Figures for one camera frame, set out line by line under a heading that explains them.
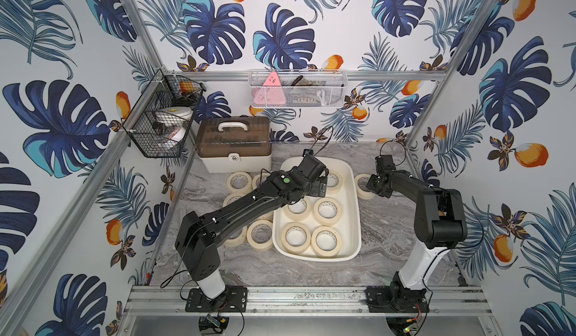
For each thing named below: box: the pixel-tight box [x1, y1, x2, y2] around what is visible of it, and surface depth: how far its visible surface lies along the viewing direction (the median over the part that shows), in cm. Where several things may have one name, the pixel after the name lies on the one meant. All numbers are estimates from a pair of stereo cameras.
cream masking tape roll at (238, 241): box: [224, 225, 248, 247], surface depth 87 cm
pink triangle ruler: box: [252, 71, 287, 106], surface depth 92 cm
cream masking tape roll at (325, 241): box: [310, 225, 342, 258], surface depth 87 cm
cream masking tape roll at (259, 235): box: [246, 219, 274, 252], surface depth 90 cm
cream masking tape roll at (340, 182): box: [326, 169, 345, 193], surface depth 103 cm
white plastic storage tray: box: [272, 156, 362, 263], surface depth 90 cm
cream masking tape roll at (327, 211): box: [312, 197, 342, 226], surface depth 96 cm
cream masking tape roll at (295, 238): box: [280, 222, 312, 255], surface depth 87 cm
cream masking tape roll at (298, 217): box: [282, 195, 312, 222], surface depth 94 cm
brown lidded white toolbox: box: [195, 115, 273, 174], surface depth 100 cm
